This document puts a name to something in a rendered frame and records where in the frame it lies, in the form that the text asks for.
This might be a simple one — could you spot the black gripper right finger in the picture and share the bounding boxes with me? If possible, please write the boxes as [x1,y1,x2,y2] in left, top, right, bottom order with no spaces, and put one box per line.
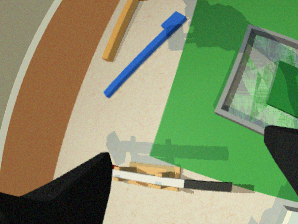
[263,125,298,194]

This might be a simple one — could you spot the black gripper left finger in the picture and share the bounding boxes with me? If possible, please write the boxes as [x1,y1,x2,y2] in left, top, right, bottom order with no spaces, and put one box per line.
[0,152,113,224]

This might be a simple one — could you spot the orange wooden mallet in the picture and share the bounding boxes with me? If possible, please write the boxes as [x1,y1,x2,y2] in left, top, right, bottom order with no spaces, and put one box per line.
[101,0,142,61]

